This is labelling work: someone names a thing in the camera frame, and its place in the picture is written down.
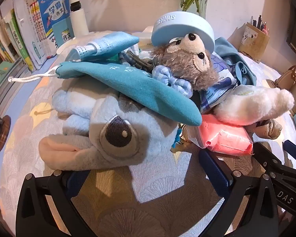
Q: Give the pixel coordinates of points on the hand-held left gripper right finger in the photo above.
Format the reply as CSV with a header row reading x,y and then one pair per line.
x,y
214,170

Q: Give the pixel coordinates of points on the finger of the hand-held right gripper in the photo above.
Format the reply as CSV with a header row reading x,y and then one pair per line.
x,y
294,150
264,158

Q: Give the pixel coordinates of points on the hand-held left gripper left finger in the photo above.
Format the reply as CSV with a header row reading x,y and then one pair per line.
x,y
74,180

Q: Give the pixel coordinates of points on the pink tissue packet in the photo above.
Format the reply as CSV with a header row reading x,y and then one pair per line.
x,y
227,135

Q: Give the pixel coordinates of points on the large blue plush toy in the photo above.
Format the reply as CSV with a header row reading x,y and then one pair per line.
x,y
143,140

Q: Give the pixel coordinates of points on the brown teddy bear plush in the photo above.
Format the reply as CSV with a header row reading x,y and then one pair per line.
x,y
185,61

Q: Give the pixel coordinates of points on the cream rolled sock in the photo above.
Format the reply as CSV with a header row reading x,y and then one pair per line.
x,y
271,128

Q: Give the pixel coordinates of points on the small teal charm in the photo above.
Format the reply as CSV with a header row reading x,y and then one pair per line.
x,y
177,134

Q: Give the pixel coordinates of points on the white plush toy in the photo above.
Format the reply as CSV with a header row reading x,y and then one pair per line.
x,y
249,103

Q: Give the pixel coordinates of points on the round beige handbag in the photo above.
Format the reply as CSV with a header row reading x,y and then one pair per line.
x,y
286,81

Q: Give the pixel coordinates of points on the round dark wooden object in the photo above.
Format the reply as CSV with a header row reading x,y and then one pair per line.
x,y
3,138

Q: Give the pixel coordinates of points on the blue printed tissue pack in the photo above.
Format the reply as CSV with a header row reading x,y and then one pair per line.
x,y
219,86

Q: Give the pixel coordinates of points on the wooden pen holder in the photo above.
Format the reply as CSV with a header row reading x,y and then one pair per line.
x,y
252,43

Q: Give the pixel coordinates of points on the stack of lying books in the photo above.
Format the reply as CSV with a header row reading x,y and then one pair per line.
x,y
2,75

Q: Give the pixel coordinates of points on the dark hair clip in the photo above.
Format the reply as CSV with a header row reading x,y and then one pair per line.
x,y
141,63

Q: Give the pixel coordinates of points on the bunch of pens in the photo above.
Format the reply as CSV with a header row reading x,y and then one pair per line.
x,y
260,24

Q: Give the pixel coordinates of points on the light blue cloth pouch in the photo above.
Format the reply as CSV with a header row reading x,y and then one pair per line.
x,y
113,43

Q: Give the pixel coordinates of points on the light blue round cap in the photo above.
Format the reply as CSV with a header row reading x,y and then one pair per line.
x,y
187,24

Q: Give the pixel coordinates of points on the row of standing books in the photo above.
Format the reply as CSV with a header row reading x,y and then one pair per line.
x,y
39,29

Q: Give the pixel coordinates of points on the white desk lamp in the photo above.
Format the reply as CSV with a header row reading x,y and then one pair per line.
x,y
79,19

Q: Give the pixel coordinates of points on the glass vase with green stems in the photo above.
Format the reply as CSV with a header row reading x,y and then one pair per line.
x,y
199,0

